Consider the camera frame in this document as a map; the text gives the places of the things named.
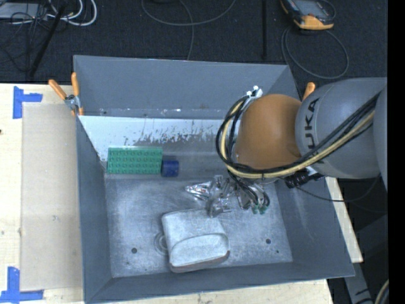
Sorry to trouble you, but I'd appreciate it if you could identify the small dark blue block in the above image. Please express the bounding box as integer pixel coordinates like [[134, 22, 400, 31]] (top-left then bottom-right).
[[161, 159, 180, 178]]

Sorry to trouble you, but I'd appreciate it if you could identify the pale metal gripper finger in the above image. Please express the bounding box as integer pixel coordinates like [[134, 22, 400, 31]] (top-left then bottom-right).
[[206, 197, 234, 218], [185, 175, 229, 200]]

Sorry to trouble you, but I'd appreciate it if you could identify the black cylinder on white bracket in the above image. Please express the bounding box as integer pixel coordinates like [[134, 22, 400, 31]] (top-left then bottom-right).
[[283, 167, 325, 189]]

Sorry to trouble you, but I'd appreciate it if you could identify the pale grey rounded box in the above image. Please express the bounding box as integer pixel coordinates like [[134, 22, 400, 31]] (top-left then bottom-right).
[[161, 209, 231, 274]]

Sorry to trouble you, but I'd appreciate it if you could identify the pale wood flat board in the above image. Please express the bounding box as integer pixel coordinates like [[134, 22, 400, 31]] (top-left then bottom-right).
[[19, 102, 84, 293]]

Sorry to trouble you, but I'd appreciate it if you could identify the grey metal bin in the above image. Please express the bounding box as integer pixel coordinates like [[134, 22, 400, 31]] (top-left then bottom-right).
[[73, 54, 356, 304]]

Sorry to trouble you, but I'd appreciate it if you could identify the green studded flat block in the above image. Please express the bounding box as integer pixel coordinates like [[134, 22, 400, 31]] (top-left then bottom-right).
[[106, 147, 164, 175]]

